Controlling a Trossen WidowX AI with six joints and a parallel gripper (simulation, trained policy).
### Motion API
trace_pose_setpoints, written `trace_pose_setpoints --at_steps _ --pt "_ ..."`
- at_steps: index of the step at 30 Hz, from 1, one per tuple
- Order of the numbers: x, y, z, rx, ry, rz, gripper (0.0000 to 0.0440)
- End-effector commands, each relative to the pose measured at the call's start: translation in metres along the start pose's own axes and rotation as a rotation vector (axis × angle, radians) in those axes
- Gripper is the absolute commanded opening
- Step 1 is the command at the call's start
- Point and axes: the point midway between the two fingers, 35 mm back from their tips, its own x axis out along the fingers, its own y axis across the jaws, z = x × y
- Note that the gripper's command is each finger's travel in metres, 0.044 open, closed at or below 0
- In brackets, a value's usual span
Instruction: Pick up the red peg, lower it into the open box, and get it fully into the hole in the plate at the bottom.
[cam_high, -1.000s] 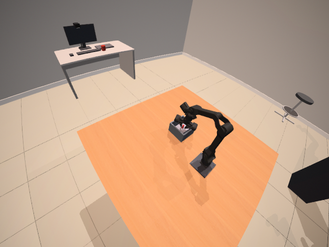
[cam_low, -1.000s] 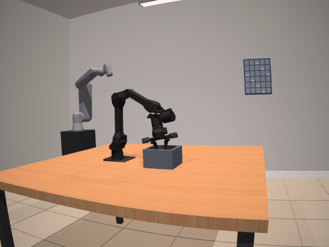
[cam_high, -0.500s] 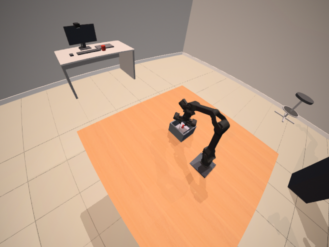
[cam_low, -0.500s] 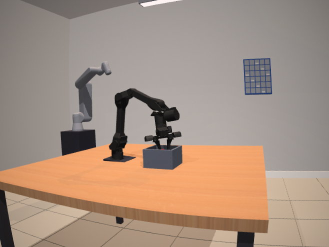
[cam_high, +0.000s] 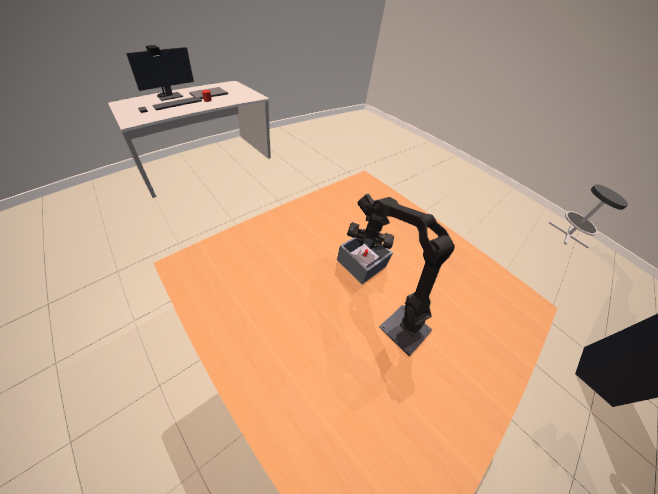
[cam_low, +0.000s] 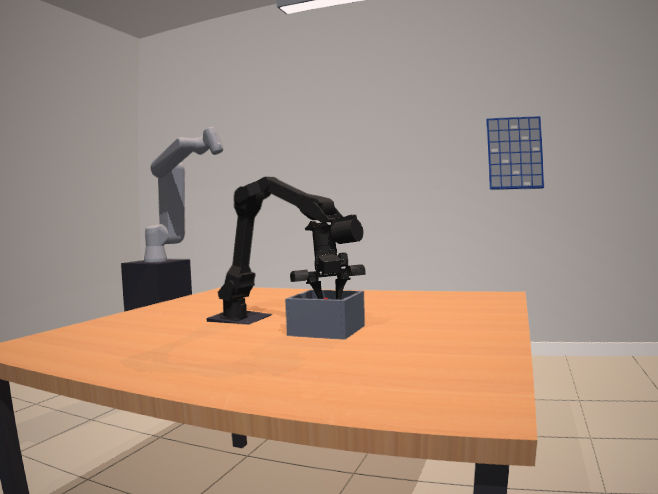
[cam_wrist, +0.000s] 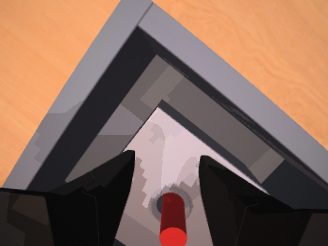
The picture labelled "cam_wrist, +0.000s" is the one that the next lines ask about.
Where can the red peg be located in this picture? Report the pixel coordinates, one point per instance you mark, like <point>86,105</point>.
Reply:
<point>173,230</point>

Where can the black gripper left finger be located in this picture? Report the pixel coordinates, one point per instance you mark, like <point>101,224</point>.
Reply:
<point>84,212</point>

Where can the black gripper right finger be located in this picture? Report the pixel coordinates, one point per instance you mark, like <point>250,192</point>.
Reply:
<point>239,214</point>

